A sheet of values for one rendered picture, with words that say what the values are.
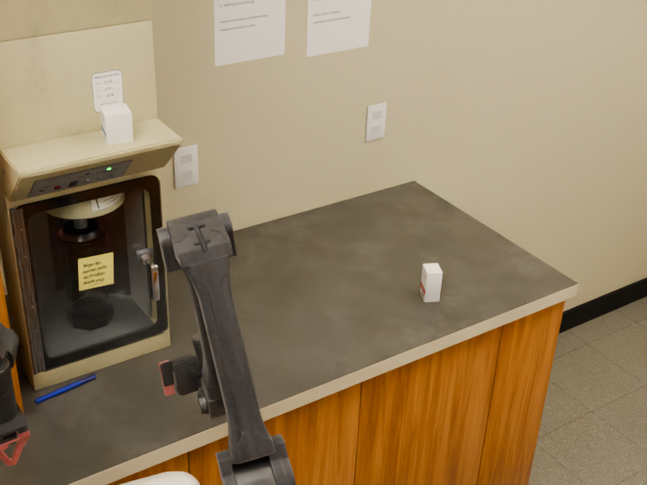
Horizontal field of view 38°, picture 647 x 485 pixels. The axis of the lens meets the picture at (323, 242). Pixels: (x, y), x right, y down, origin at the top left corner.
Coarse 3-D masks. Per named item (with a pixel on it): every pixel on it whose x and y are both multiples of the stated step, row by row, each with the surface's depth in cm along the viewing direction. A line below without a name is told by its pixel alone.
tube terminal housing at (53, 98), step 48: (0, 48) 164; (48, 48) 169; (96, 48) 174; (144, 48) 179; (0, 96) 168; (48, 96) 173; (144, 96) 184; (0, 144) 172; (0, 192) 179; (0, 240) 191; (48, 384) 202
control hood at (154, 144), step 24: (48, 144) 174; (72, 144) 175; (96, 144) 175; (120, 144) 176; (144, 144) 176; (168, 144) 178; (24, 168) 165; (48, 168) 166; (72, 168) 170; (144, 168) 187; (24, 192) 172
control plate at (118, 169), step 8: (96, 168) 175; (104, 168) 176; (112, 168) 178; (120, 168) 180; (56, 176) 170; (64, 176) 172; (72, 176) 174; (80, 176) 175; (88, 176) 177; (96, 176) 179; (104, 176) 181; (40, 184) 171; (48, 184) 173; (56, 184) 174; (64, 184) 176; (80, 184) 180; (32, 192) 174; (40, 192) 176; (48, 192) 178
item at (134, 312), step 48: (96, 192) 186; (144, 192) 192; (48, 240) 185; (96, 240) 191; (144, 240) 197; (48, 288) 190; (96, 288) 196; (144, 288) 203; (48, 336) 195; (96, 336) 202; (144, 336) 209
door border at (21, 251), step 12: (72, 192) 184; (12, 228) 179; (24, 228) 180; (24, 240) 182; (24, 252) 183; (24, 264) 184; (24, 276) 185; (24, 288) 186; (24, 300) 187; (36, 312) 190; (36, 324) 192; (36, 336) 193; (36, 348) 194; (36, 360) 196
